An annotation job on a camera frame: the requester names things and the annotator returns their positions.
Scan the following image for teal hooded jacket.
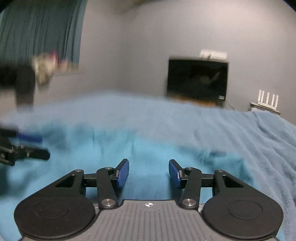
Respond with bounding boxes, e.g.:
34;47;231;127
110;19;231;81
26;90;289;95
1;123;254;240

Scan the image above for black hanging garment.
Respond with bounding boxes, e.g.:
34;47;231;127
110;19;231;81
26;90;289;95
1;65;36;108

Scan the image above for cream fleece garment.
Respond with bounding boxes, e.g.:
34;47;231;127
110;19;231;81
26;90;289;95
32;53;56;85

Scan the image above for blue bed blanket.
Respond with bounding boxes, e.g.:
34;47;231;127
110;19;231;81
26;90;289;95
1;92;295;240

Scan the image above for pink object on sill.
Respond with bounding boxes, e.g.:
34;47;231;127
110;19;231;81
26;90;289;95
51;51;69;71

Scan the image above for teal window curtain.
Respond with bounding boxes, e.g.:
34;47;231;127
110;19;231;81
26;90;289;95
1;1;87;64

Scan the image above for white wifi router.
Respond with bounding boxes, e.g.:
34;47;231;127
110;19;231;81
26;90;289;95
248;89;280;115

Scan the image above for black monitor screen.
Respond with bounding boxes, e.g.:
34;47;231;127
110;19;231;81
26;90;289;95
166;58;229;105

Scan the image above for white wall power strip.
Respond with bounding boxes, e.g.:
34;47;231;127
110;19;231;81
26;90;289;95
200;49;228;60

